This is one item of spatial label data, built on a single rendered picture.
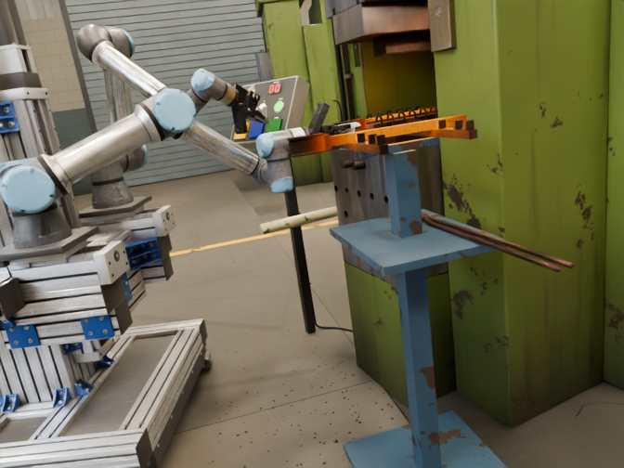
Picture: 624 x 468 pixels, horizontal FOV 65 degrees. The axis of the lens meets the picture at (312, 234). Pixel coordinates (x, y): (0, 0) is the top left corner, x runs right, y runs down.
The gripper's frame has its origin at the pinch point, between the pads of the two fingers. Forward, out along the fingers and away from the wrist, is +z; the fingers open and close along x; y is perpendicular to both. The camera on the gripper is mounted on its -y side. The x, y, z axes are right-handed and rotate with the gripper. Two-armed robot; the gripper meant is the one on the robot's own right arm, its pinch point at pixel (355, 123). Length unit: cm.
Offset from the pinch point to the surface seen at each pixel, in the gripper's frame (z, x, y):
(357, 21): 2.7, 3.9, -31.6
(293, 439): -44, 12, 100
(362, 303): -3, -4, 67
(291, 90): -3.7, -43.0, -14.5
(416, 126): -12, 51, 0
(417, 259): -26, 67, 26
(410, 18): 20.9, 7.5, -30.9
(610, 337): 61, 51, 81
